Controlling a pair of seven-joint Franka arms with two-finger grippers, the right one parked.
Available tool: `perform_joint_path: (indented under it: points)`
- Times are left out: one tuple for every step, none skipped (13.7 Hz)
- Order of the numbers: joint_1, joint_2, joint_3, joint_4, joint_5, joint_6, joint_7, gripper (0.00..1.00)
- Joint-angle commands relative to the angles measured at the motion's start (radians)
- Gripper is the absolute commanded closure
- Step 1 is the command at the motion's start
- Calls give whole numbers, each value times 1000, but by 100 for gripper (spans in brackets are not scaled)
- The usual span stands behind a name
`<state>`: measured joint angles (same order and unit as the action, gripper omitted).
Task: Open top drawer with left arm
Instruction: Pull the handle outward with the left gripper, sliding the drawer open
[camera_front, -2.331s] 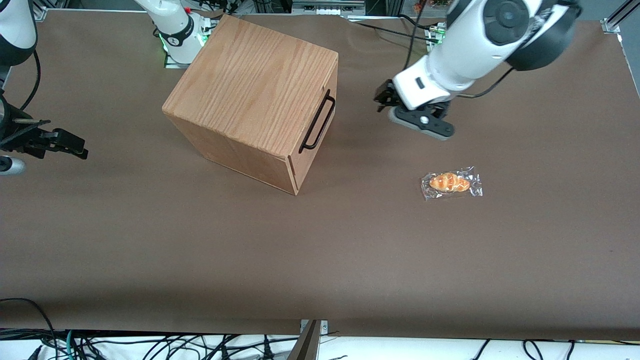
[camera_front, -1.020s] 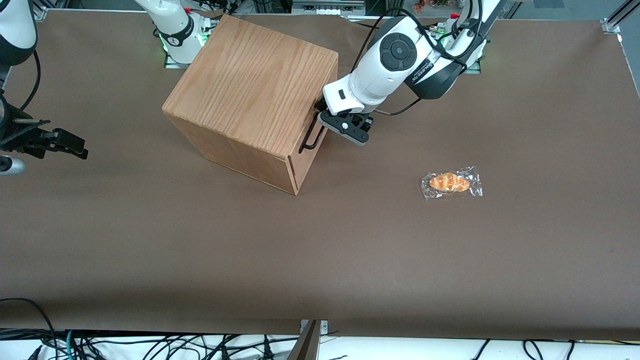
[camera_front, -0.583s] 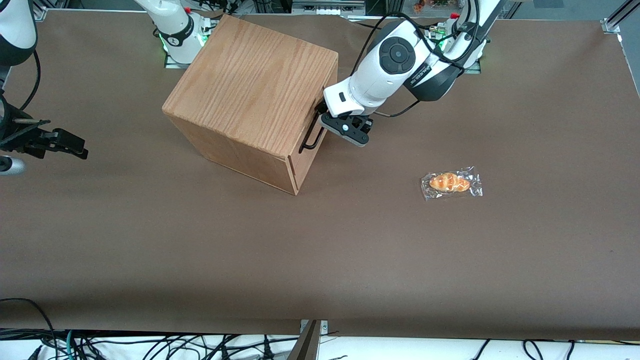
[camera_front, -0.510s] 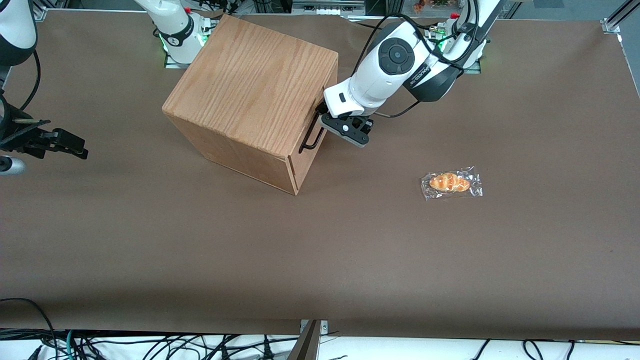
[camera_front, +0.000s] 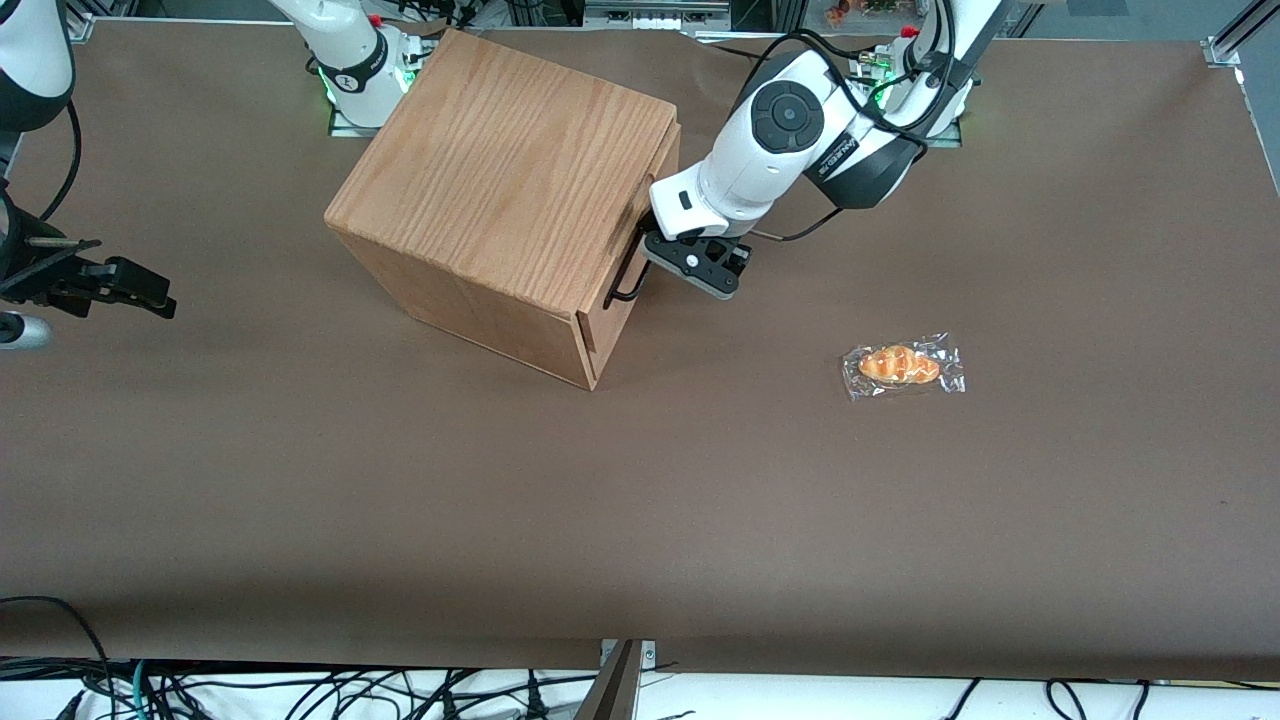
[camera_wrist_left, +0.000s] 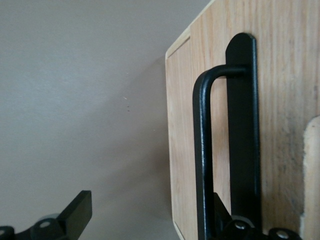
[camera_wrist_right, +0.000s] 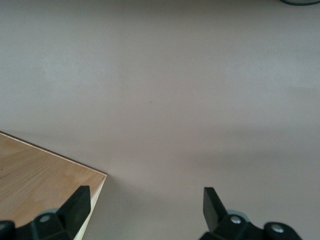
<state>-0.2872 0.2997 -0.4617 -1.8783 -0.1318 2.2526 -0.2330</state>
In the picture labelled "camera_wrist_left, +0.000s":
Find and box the wooden drawer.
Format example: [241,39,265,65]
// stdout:
[190,0,320,240]

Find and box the black metal drawer handle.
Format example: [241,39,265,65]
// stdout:
[192,32,262,240]

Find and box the narrow wooden drawer panel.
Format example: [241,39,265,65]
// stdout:
[165,36,198,240]

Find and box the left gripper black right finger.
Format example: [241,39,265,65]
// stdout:
[212,191,303,240]

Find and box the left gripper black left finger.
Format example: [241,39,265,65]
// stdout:
[0,190,93,240]

